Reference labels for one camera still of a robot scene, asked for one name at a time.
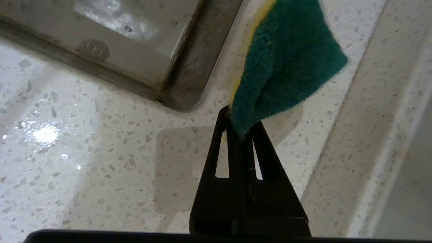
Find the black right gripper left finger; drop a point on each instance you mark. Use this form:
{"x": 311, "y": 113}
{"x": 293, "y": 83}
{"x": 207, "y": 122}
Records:
{"x": 219, "y": 209}

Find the green and yellow sponge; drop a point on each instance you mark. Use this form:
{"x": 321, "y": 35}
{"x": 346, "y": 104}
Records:
{"x": 287, "y": 60}

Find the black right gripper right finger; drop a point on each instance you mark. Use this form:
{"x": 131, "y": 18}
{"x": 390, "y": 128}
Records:
{"x": 276, "y": 209}

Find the stainless steel sink basin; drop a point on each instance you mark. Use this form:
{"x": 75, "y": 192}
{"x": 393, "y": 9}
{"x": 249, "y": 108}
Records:
{"x": 135, "y": 44}

